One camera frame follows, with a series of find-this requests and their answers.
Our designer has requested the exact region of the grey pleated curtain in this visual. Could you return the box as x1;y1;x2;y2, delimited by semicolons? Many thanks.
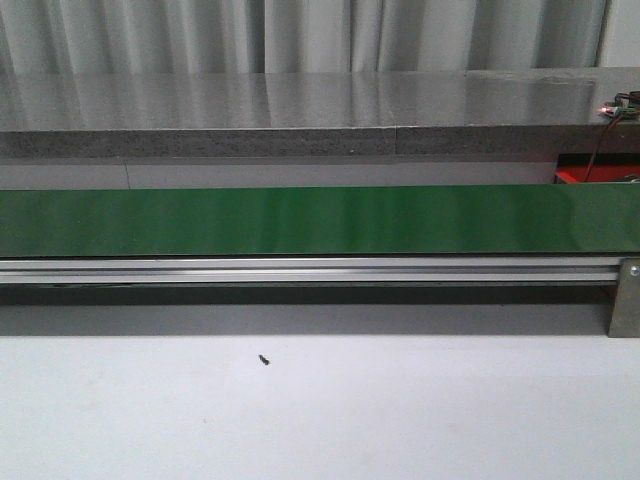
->
1;1;610;75

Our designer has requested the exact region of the aluminium conveyor side rail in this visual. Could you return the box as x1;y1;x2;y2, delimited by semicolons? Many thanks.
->
1;256;623;286

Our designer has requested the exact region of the metal conveyor support bracket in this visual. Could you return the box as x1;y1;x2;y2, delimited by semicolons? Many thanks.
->
608;257;640;338

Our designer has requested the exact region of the small circuit board red LED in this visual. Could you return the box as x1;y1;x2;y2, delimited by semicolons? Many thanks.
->
599;91;640;120

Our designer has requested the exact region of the red plastic bin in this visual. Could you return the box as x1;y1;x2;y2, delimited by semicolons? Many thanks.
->
555;153;639;184

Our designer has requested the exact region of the grey stone counter slab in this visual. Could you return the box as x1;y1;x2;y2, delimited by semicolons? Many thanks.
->
1;67;639;158

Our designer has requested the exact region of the green conveyor belt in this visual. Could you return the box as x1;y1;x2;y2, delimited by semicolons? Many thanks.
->
1;183;639;258

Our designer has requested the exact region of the thin red wire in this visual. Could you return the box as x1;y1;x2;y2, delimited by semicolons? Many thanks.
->
584;113;621;184

